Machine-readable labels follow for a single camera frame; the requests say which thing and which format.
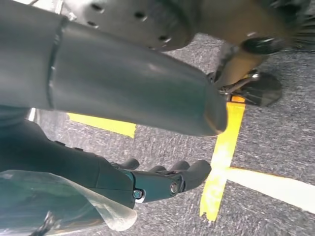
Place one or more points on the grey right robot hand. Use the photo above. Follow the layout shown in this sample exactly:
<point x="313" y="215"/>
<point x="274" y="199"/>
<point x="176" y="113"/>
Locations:
<point x="123" y="81"/>

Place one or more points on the yellow floor tape square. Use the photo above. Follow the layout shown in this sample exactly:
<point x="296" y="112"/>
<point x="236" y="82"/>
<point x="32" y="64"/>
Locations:
<point x="221" y="163"/>

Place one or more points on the clear plastic film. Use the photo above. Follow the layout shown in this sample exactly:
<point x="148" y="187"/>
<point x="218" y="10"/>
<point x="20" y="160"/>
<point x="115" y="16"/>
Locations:
<point x="49" y="208"/>

